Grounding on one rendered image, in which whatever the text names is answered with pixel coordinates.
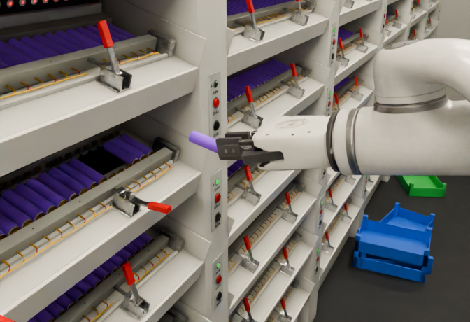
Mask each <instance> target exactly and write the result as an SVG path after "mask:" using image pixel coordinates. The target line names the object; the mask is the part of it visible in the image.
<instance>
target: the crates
mask: <svg viewBox="0 0 470 322"><path fill-rule="evenodd" d="M396 177H397V178H398V179H399V182H400V183H401V184H402V186H403V188H404V190H405V191H406V193H407V194H408V196H409V197H444V196H445V192H446V183H442V182H440V180H439V179H438V178H437V177H436V176H396ZM434 218H435V214H434V213H431V214H430V217H429V216H425V215H422V214H420V213H416V212H413V211H409V210H407V209H403V208H400V203H398V202H396V203H395V207H394V208H393V210H391V212H389V213H388V214H387V215H386V216H385V217H384V218H383V219H382V220H381V221H380V222H378V221H374V220H368V215H366V214H364V215H363V221H362V224H361V226H360V228H359V229H358V230H357V234H356V235H355V247H354V257H353V264H352V266H353V267H358V268H360V269H365V270H370V271H374V272H379V273H382V274H388V275H391V276H395V277H400V278H404V279H409V280H412V281H418V282H421V283H424V282H425V276H426V274H431V272H432V265H433V257H432V256H429V247H430V241H431V235H432V228H433V226H434Z"/></svg>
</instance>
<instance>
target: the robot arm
mask: <svg viewBox="0 0 470 322"><path fill-rule="evenodd" d="M373 81H374V87H375V93H376V106H371V107H361V108H343V109H341V110H340V111H339V112H338V113H333V114H331V115H292V116H281V117H278V118H275V119H274V120H272V121H271V122H269V123H268V124H266V125H265V126H263V127H262V128H261V129H259V130H255V131H252V132H251V135H250V131H244V132H227V133H226V134H225V138H218V139H216V140H215V142H216V146H217V150H218V155H219V159H220V160H243V163H244V164H245V165H248V164H254V163H258V162H259V164H258V165H257V167H258V168H260V169H261V170H267V171H289V170H302V169H319V168H326V167H331V168H332V169H333V170H334V171H335V172H341V173H342V174H343V175H379V176H470V40H465V39H457V38H438V39H425V40H422V39H418V40H413V41H402V42H398V43H391V44H389V45H388V46H386V47H384V48H383V49H382V50H380V51H379V52H378V54H377V55H376V58H375V60H374V64H373ZM446 86H448V87H450V88H452V89H453V90H455V91H456V92H458V93H459V94H461V95H462V96H463V97H464V98H465V99H466V100H463V101H450V100H449V99H448V98H447V96H446ZM253 148H254V150H255V152H254V150H253Z"/></svg>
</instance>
